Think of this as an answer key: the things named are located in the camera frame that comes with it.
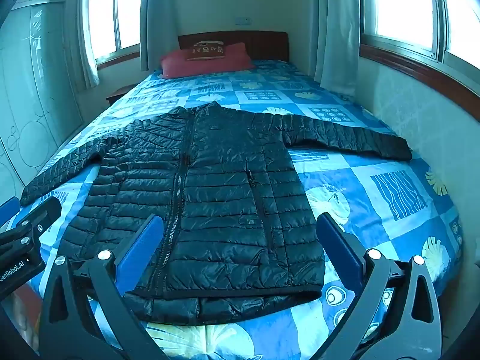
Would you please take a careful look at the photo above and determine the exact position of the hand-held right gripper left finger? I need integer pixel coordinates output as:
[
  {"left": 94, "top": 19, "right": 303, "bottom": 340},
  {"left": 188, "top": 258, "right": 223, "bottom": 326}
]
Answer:
[{"left": 37, "top": 213, "right": 170, "bottom": 360}]

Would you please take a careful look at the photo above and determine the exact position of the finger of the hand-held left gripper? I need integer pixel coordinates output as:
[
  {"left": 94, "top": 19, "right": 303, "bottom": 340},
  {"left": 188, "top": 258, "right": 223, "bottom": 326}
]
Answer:
[
  {"left": 0, "top": 196, "right": 20, "bottom": 220},
  {"left": 0, "top": 196, "right": 63, "bottom": 256}
]

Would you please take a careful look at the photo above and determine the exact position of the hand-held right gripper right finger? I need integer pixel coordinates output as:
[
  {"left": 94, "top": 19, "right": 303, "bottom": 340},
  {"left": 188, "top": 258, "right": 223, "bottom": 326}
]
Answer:
[{"left": 316, "top": 212, "right": 444, "bottom": 360}]

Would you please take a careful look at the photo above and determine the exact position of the black puffer jacket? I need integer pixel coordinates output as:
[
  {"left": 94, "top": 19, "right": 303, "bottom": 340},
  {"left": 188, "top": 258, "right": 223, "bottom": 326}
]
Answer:
[{"left": 19, "top": 100, "right": 413, "bottom": 325}]

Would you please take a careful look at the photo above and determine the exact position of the bed with blue patterned sheet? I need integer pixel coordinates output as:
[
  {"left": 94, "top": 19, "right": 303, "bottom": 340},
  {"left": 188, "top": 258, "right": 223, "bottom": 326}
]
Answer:
[{"left": 0, "top": 60, "right": 463, "bottom": 360}]

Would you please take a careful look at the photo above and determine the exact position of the white wardrobe with line pattern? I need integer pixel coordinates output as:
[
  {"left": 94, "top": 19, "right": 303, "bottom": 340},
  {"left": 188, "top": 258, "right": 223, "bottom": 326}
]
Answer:
[{"left": 0, "top": 0, "right": 85, "bottom": 200}]

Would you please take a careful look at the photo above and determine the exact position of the wooden nightstand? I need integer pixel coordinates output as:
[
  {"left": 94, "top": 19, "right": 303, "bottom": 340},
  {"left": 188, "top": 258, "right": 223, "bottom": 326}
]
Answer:
[{"left": 106, "top": 83, "right": 139, "bottom": 106}]

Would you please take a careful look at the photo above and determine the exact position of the pale window curtain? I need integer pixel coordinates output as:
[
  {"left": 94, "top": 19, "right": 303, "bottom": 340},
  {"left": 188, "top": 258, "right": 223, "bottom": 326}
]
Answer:
[
  {"left": 314, "top": 0, "right": 361, "bottom": 94},
  {"left": 140, "top": 0, "right": 179, "bottom": 73},
  {"left": 64, "top": 0, "right": 100, "bottom": 90}
]

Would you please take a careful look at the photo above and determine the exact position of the wooden window sill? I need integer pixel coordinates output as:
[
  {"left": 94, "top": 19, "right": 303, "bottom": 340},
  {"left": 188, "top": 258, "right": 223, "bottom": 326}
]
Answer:
[
  {"left": 95, "top": 50, "right": 142, "bottom": 70},
  {"left": 359, "top": 44, "right": 480, "bottom": 112}
]

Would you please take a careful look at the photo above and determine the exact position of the red pillow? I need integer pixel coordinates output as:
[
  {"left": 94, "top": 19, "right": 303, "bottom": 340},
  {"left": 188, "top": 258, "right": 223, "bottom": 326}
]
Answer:
[{"left": 160, "top": 42, "right": 256, "bottom": 79}]

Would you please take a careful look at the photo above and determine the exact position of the small brown printed cushion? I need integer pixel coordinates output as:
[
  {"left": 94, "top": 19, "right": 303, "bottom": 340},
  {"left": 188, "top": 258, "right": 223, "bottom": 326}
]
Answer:
[{"left": 186, "top": 41, "right": 226, "bottom": 61}]

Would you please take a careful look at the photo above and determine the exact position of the dark wooden headboard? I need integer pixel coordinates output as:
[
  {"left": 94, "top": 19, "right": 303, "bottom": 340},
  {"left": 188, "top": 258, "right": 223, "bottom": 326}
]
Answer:
[{"left": 177, "top": 31, "right": 290, "bottom": 62}]

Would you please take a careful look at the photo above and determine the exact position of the small sliding window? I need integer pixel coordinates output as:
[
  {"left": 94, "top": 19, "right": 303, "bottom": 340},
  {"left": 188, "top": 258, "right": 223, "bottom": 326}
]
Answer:
[{"left": 88, "top": 0, "right": 145, "bottom": 64}]

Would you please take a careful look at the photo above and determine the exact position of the large sliding window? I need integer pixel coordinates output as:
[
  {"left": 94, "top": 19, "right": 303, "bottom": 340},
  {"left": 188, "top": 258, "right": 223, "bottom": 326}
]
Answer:
[{"left": 358, "top": 0, "right": 480, "bottom": 72}]

